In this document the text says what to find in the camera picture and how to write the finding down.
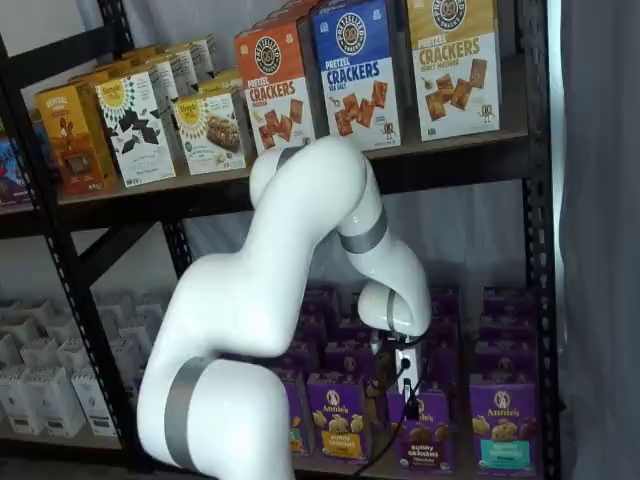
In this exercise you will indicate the blue pretzel crackers box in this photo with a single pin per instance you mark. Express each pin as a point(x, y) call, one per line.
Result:
point(350, 75)

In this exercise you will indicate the white Sweet Thins box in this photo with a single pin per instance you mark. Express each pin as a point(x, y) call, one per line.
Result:
point(205, 55)
point(135, 135)
point(184, 70)
point(162, 82)

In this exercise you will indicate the purple blue snack box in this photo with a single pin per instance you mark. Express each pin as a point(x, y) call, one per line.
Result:
point(12, 175)

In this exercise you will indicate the yellow pretzel crackers box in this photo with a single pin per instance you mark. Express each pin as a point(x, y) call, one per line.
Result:
point(450, 75)

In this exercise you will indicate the Simple Mills almond bar box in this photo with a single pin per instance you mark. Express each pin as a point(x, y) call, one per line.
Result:
point(220, 82)
point(210, 135)

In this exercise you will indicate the purple Annie's box chocolate bunnies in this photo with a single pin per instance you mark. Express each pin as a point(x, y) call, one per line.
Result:
point(425, 445)

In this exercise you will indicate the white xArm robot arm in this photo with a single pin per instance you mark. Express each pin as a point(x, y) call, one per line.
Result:
point(240, 310)

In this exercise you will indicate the white carton box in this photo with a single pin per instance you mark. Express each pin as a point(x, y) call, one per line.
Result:
point(9, 352)
point(57, 405)
point(40, 352)
point(75, 352)
point(52, 325)
point(17, 405)
point(17, 327)
point(92, 400)
point(130, 345)
point(115, 305)

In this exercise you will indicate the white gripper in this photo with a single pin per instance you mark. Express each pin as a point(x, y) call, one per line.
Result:
point(407, 370)

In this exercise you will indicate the orange yellow snack box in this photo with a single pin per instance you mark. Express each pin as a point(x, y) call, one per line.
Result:
point(60, 140)
point(95, 75)

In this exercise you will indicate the grey curtain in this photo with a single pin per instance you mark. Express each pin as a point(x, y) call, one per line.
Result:
point(600, 250)

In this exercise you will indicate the purple Annie's box yellow label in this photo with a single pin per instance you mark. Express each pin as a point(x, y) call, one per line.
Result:
point(337, 425)

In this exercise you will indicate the orange pretzel crackers box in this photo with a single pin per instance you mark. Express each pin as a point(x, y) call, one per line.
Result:
point(272, 90)
point(290, 12)

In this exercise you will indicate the purple Annie's box teal label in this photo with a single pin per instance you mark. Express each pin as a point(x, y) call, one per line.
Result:
point(502, 430)

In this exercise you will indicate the purple Annie's box green label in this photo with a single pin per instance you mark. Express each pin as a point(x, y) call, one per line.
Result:
point(297, 435)

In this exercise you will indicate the purple Annie's snack box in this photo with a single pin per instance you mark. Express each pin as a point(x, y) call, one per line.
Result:
point(310, 327)
point(444, 300)
point(505, 365)
point(507, 300)
point(442, 330)
point(347, 360)
point(300, 362)
point(322, 300)
point(350, 332)
point(440, 365)
point(507, 330)

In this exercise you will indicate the white backdrop sheet teal logo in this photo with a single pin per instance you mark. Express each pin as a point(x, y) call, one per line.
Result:
point(475, 235)

